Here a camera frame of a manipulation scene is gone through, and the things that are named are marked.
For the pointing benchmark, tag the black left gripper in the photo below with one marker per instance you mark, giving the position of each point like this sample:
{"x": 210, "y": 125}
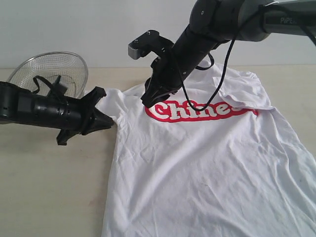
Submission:
{"x": 73, "y": 117}

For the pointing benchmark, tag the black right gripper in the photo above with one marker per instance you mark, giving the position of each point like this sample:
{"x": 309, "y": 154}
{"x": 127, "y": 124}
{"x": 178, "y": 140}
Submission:
{"x": 167, "y": 74}

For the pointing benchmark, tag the white t-shirt red print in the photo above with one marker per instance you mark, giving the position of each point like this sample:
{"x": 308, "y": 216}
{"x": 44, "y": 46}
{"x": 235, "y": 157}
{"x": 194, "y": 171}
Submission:
{"x": 215, "y": 159}

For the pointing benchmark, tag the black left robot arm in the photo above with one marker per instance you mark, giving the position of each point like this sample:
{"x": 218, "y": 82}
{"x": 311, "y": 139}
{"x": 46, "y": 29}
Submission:
{"x": 17, "y": 104}

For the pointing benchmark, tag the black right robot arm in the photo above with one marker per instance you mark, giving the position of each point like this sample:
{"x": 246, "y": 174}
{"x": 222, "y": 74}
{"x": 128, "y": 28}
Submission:
{"x": 213, "y": 23}

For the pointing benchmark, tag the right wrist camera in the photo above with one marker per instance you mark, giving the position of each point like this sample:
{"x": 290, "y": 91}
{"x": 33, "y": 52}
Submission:
{"x": 150, "y": 41}

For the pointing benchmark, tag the metal wire mesh basket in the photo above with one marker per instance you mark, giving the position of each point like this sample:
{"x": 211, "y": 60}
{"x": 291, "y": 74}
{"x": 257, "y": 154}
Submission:
{"x": 69, "y": 65}

